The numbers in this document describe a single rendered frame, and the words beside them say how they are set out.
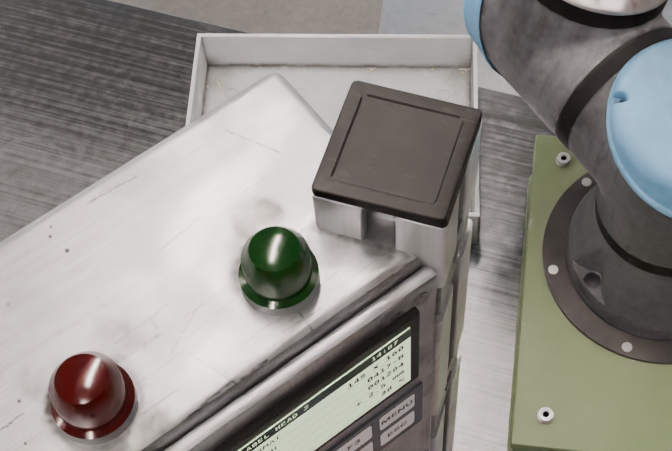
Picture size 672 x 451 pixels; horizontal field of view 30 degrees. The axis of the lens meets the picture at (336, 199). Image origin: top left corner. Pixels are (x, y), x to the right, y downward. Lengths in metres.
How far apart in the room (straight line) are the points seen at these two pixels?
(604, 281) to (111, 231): 0.63
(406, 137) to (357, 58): 0.84
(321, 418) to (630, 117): 0.47
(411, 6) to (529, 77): 0.39
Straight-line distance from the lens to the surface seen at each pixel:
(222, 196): 0.43
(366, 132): 0.41
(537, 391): 1.02
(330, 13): 2.37
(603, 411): 1.02
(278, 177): 0.43
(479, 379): 1.09
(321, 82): 1.24
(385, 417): 0.49
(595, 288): 1.03
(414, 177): 0.40
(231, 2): 2.41
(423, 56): 1.24
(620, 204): 0.91
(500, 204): 1.17
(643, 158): 0.85
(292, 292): 0.39
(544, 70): 0.92
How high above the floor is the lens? 1.84
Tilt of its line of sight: 59 degrees down
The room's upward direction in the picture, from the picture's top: 6 degrees counter-clockwise
